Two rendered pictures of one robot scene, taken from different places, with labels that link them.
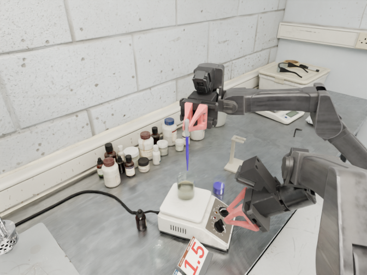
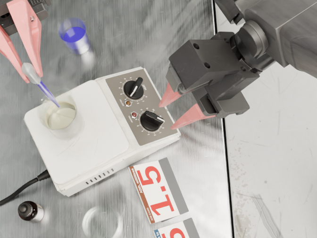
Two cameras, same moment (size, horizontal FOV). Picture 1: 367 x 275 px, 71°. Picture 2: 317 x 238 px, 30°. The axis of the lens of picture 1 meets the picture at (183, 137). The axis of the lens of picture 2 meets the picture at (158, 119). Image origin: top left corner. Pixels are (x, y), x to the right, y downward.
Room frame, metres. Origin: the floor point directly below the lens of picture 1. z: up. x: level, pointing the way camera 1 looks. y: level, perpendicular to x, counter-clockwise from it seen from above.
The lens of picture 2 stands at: (0.27, 0.03, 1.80)
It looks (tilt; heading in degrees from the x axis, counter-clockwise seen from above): 75 degrees down; 323
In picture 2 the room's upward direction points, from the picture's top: 10 degrees counter-clockwise
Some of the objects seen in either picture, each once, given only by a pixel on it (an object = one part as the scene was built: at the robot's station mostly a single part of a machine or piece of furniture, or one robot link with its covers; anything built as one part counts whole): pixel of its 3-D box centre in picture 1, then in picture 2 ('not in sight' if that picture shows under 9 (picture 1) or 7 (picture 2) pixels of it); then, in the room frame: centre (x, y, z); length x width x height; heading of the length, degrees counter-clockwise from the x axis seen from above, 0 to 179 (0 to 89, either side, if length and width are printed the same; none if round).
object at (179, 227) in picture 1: (194, 214); (96, 130); (0.51, -0.03, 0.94); 0.22 x 0.13 x 0.08; 71
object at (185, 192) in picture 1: (187, 186); (62, 114); (0.54, -0.01, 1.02); 0.06 x 0.05 x 0.08; 110
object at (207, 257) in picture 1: (196, 259); (158, 189); (0.38, -0.03, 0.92); 0.09 x 0.06 x 0.04; 155
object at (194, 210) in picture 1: (186, 201); (76, 131); (0.52, -0.01, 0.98); 0.12 x 0.12 x 0.01; 71
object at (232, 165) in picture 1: (239, 153); not in sight; (0.78, -0.21, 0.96); 0.08 x 0.08 x 0.13; 59
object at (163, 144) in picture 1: (162, 148); not in sight; (0.87, 0.09, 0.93); 0.05 x 0.05 x 0.05
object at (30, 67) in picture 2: (188, 127); (34, 72); (0.53, -0.01, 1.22); 0.01 x 0.01 x 0.04; 69
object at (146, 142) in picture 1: (146, 145); not in sight; (0.85, 0.15, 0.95); 0.06 x 0.06 x 0.11
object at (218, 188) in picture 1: (218, 184); (75, 37); (0.65, -0.12, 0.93); 0.04 x 0.04 x 0.06
